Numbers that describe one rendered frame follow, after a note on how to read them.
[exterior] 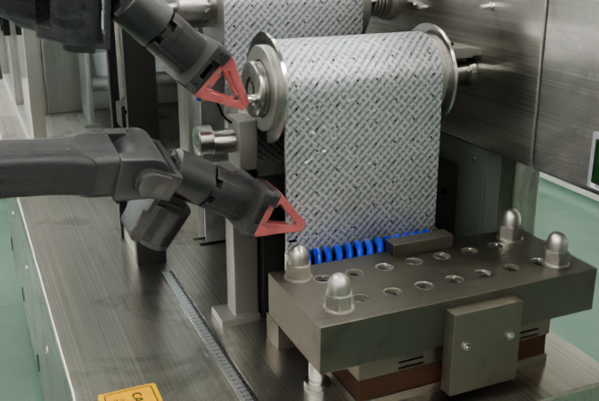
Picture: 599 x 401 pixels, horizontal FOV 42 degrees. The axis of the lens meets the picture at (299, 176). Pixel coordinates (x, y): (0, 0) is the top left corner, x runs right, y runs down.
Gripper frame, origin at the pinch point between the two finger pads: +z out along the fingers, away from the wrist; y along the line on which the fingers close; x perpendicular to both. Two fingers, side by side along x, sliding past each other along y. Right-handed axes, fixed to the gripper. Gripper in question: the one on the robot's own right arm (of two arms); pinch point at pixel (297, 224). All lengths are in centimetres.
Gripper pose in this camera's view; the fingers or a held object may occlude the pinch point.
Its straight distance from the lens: 105.3
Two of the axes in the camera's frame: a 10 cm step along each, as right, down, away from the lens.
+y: 4.0, 2.8, -8.7
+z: 7.9, 3.7, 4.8
